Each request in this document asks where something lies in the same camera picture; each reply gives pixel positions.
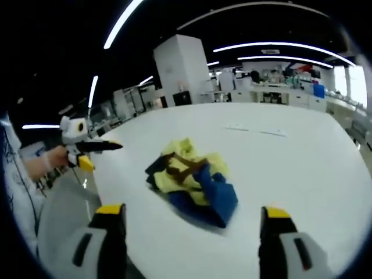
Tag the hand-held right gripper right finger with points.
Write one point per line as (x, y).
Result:
(293, 250)

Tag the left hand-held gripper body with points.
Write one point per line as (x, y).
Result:
(71, 130)

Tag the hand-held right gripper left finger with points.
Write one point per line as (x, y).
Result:
(98, 247)

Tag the yellow and blue garment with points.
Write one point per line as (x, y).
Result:
(191, 180)

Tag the person's left hand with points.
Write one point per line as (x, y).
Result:
(56, 157)

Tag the ceiling light strip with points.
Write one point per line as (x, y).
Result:
(284, 48)
(122, 24)
(93, 91)
(40, 126)
(286, 60)

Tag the person's white printed shirt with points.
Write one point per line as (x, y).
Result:
(17, 186)

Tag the black box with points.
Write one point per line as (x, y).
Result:
(182, 98)

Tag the white square pillar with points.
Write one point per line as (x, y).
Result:
(181, 68)

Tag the white cabinet row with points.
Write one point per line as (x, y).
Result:
(287, 97)

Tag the blue bin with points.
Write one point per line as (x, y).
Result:
(319, 90)

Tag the bright window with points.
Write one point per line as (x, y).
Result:
(350, 84)

